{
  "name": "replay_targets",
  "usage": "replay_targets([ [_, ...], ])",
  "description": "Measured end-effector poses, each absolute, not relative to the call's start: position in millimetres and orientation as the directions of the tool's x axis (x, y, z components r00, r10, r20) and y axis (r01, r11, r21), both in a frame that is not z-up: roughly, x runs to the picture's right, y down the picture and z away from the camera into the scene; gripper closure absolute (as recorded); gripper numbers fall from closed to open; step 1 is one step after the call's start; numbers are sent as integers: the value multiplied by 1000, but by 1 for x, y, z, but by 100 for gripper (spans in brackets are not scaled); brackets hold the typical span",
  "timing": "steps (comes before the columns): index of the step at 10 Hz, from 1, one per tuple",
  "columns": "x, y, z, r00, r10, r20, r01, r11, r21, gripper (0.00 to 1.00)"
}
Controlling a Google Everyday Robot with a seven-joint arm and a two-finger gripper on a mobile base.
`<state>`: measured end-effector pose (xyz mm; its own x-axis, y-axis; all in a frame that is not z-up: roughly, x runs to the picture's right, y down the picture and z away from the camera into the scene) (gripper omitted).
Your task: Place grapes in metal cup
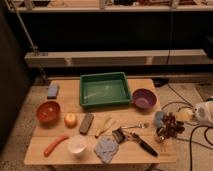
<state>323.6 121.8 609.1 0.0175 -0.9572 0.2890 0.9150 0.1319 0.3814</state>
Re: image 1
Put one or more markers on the wooden spatula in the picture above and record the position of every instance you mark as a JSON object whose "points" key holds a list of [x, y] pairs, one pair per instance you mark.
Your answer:
{"points": [[104, 125]]}

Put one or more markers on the white cup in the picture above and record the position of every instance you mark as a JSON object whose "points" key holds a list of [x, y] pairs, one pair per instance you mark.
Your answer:
{"points": [[77, 146]]}

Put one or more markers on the blue-grey cloth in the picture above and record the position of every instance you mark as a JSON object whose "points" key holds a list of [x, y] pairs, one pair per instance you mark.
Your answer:
{"points": [[106, 148]]}

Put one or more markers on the metal shelf frame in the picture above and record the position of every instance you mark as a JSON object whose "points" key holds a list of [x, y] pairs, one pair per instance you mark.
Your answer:
{"points": [[91, 38]]}

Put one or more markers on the purple bowl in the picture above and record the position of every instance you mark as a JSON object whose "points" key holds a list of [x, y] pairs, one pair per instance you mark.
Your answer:
{"points": [[144, 98]]}

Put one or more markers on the metal spoon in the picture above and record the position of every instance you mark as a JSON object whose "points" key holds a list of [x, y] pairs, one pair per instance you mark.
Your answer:
{"points": [[140, 125]]}

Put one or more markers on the dark red grapes bunch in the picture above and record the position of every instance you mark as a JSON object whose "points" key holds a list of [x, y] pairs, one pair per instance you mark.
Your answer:
{"points": [[173, 127]]}

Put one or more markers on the yellow apple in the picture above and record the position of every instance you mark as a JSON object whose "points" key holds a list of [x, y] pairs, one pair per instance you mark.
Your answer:
{"points": [[70, 120]]}

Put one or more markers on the orange carrot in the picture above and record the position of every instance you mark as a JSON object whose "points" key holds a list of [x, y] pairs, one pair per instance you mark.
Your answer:
{"points": [[49, 149]]}

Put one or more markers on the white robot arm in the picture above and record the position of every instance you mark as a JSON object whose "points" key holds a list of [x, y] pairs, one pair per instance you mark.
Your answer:
{"points": [[202, 113]]}

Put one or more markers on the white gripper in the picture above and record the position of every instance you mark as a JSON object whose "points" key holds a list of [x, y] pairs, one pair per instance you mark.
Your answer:
{"points": [[184, 115]]}

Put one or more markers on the black handled peeler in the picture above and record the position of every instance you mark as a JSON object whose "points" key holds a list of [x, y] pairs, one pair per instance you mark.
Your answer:
{"points": [[121, 136]]}

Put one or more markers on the blue sponge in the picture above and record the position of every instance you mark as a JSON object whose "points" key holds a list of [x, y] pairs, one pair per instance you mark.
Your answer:
{"points": [[52, 91]]}

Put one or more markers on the red-orange bowl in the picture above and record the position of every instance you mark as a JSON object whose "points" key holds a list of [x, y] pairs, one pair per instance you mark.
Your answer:
{"points": [[48, 112]]}

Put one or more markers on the green plastic tray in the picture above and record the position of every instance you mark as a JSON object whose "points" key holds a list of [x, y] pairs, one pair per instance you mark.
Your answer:
{"points": [[104, 90]]}

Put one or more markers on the grey sponge block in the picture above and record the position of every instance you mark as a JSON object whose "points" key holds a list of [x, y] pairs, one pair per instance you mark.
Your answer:
{"points": [[86, 123]]}

